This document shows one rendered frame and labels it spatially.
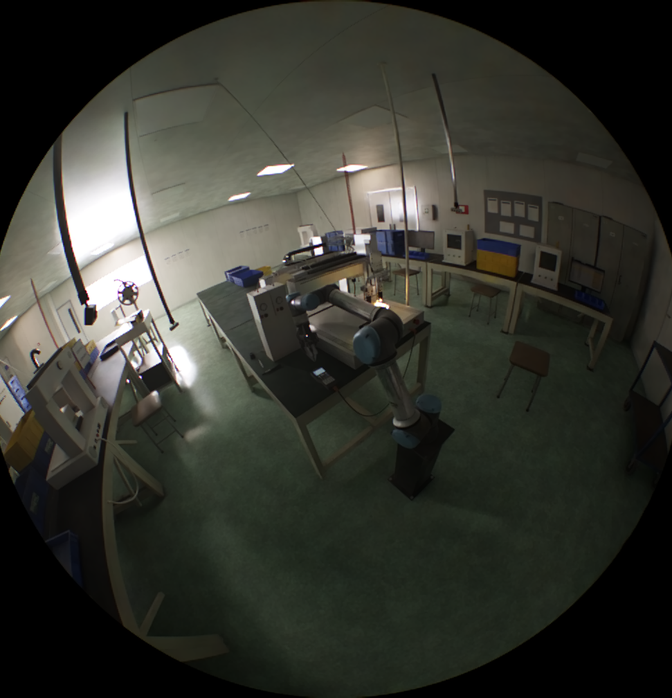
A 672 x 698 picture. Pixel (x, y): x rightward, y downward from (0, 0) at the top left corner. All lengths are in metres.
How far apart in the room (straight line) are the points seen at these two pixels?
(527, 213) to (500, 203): 0.57
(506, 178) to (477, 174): 0.62
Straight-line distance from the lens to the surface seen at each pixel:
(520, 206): 5.02
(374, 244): 1.68
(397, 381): 0.83
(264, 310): 1.41
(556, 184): 5.05
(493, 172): 5.19
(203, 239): 8.30
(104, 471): 1.81
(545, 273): 3.43
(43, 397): 1.72
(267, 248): 8.89
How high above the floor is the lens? 1.58
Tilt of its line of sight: 33 degrees down
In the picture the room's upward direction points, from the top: 10 degrees counter-clockwise
